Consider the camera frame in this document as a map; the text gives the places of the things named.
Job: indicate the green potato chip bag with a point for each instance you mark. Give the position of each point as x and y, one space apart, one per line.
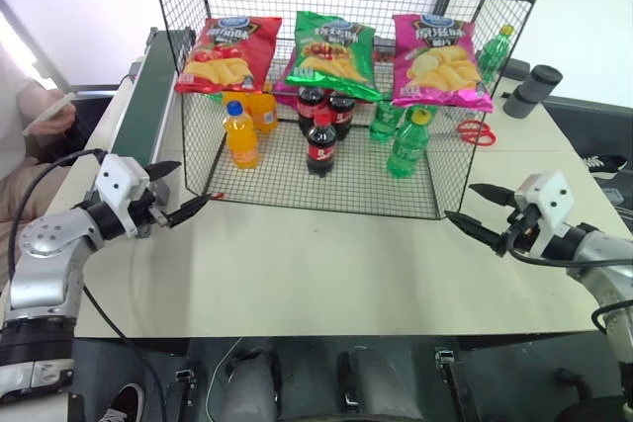
331 54

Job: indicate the white phone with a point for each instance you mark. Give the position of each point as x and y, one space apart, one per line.
47 113

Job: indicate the orange soda bottle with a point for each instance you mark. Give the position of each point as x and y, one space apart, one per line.
242 140
263 113
230 96

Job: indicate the person in white shirt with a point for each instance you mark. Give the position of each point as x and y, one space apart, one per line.
15 165

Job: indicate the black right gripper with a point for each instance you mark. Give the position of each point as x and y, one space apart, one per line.
524 224

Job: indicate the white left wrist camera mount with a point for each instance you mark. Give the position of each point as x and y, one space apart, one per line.
118 182

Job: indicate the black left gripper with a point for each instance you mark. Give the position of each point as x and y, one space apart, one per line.
146 212

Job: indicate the red potato chip bag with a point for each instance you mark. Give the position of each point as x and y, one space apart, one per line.
227 56

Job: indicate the cola bottle red label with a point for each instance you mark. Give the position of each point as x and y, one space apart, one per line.
309 106
343 115
321 147

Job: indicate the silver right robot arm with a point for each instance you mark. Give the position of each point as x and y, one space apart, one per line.
601 256

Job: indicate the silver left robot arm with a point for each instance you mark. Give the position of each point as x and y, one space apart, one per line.
47 254

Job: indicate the black shoe white laces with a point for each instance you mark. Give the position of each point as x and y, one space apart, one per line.
605 163

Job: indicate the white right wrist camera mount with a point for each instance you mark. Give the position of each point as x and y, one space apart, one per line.
549 197

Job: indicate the green conveyor belt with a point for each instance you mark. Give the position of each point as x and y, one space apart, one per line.
143 106

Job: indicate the magenta potato chip bag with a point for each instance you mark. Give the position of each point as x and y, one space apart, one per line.
286 92
442 66

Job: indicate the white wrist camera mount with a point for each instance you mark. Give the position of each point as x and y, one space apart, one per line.
118 182
549 197

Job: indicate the person's hand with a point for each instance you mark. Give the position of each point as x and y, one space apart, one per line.
59 123

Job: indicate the grey cylinder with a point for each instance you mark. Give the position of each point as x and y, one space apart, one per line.
531 91

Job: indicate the green soda bottle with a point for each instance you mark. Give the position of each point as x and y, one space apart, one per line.
408 147
386 123
494 54

